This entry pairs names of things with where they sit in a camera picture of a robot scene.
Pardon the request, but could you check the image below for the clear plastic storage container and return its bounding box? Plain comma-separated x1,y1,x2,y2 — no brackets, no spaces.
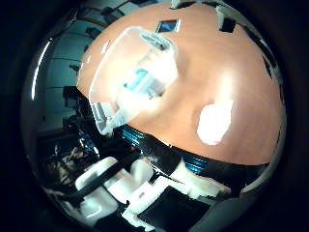
87,25,179,136

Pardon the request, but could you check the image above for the blue ribbed aluminium rail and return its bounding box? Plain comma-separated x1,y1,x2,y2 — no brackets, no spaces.
120,126,211,175

